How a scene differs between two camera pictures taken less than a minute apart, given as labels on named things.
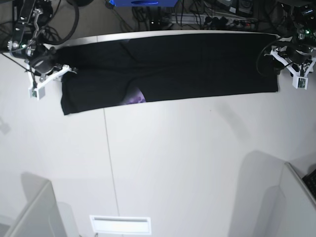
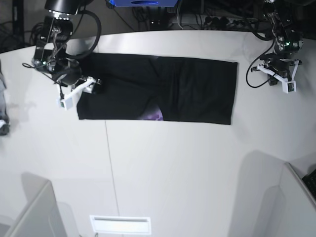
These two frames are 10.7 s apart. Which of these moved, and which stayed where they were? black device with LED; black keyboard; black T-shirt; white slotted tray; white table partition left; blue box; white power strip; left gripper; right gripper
Moved: right gripper; left gripper; black T-shirt
Stayed: white slotted tray; black keyboard; black device with LED; white power strip; blue box; white table partition left
